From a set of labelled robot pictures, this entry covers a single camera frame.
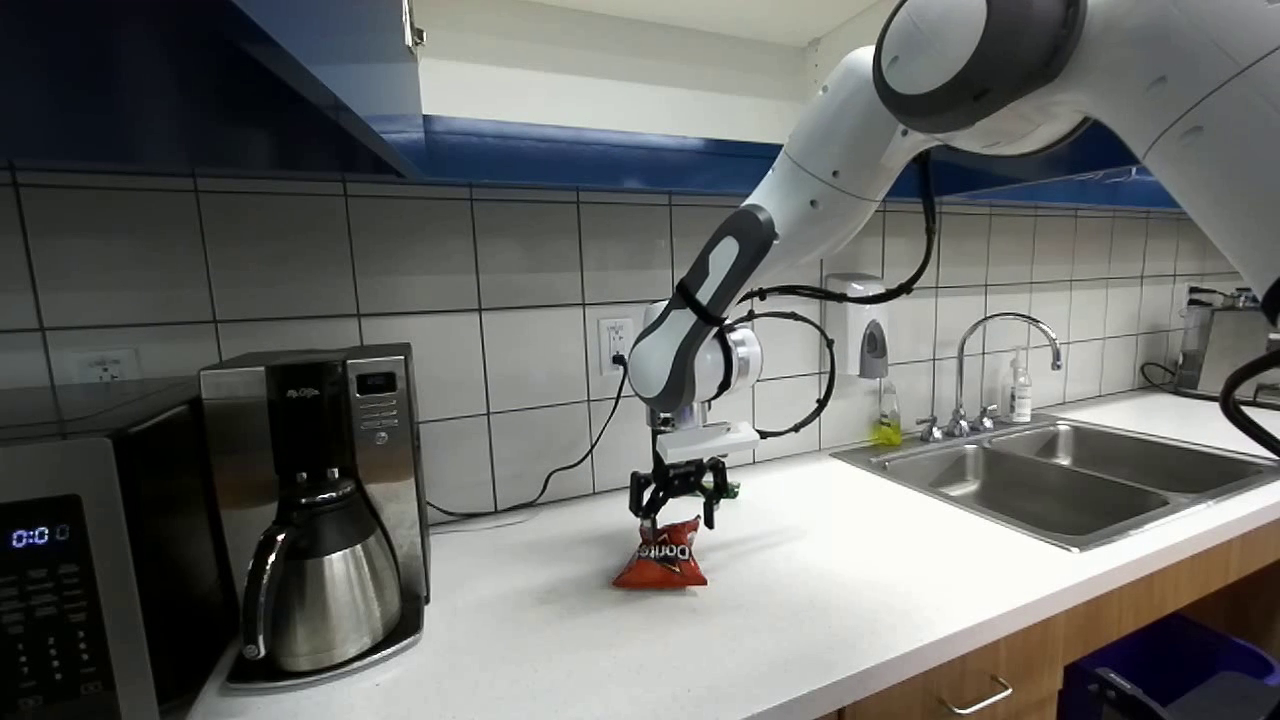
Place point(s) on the black steel coffee maker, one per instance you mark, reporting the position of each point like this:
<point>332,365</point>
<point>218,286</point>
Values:
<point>382,425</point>

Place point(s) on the dark blue open cabinet door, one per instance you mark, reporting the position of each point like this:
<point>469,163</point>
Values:
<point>163,83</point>

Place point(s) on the white wall outlet with plug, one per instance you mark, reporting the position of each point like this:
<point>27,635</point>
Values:
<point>608,343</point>

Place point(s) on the white wall soap dispenser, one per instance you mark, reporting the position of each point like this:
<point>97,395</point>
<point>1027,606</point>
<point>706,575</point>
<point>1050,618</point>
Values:
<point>870,351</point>

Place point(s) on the stainless steel coffee carafe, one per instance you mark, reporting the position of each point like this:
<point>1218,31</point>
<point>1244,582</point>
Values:
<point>327,584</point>

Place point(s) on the small white bottle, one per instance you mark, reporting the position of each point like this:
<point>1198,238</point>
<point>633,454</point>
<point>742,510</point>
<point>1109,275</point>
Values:
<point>1023,395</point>

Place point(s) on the red Doritos chip bag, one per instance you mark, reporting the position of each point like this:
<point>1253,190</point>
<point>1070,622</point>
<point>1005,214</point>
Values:
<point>663,560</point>

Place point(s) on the stainless steel double sink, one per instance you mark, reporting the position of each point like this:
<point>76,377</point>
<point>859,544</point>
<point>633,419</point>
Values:
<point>1066,484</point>

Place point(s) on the steel countertop appliance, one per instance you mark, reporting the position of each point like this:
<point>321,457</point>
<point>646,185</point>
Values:
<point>1225,351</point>

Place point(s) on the chrome sink faucet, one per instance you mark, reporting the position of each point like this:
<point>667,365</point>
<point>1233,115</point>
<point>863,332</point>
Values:
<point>975,345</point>

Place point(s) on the empty white wall outlet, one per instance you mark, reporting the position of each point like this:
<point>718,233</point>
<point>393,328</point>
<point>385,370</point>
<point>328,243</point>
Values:
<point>108,370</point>

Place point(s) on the black steel microwave oven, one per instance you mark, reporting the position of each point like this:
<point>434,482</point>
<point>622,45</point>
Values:
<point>83,584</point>

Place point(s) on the yellow dish soap bottle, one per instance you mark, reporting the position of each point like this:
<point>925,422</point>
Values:
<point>886,425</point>

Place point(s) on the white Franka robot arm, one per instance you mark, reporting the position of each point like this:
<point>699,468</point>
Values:
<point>853,145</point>

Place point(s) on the blue bin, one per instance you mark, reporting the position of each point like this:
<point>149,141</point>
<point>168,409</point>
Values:
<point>1174,672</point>

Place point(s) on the wooden drawer front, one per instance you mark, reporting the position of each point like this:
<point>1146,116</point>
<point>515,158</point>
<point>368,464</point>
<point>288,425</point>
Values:
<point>1015,664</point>

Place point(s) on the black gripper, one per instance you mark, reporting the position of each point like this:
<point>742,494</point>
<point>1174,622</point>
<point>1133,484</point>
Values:
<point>681,482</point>

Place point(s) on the blue upper cabinet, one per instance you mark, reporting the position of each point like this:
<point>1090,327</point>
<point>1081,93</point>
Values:
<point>572,83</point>

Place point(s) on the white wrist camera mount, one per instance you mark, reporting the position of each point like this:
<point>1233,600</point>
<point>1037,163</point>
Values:
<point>706,438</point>

